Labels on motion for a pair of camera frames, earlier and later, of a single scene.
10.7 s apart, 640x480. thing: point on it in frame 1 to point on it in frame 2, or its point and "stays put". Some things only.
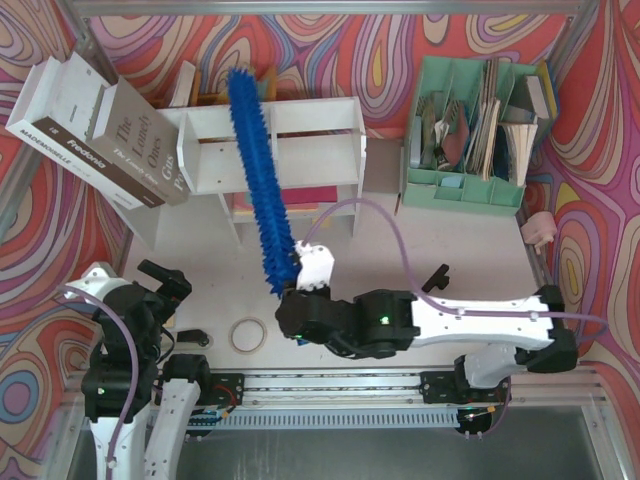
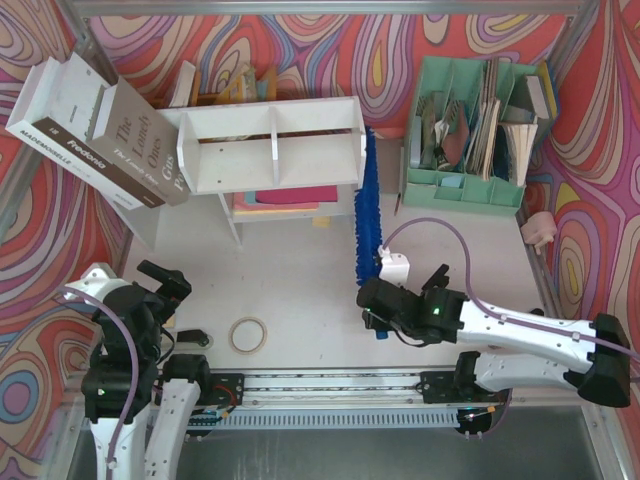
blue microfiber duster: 282,247 to 368,221
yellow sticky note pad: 326,223 stays put
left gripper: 167,282 stays put
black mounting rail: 232,391 stays put
